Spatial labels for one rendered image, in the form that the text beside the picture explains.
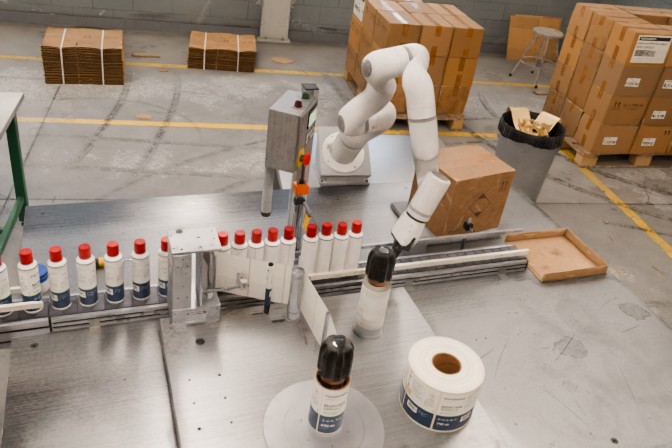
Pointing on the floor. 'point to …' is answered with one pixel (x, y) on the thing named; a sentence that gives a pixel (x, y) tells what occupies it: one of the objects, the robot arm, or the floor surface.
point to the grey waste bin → (526, 164)
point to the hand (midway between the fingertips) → (395, 252)
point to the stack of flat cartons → (83, 56)
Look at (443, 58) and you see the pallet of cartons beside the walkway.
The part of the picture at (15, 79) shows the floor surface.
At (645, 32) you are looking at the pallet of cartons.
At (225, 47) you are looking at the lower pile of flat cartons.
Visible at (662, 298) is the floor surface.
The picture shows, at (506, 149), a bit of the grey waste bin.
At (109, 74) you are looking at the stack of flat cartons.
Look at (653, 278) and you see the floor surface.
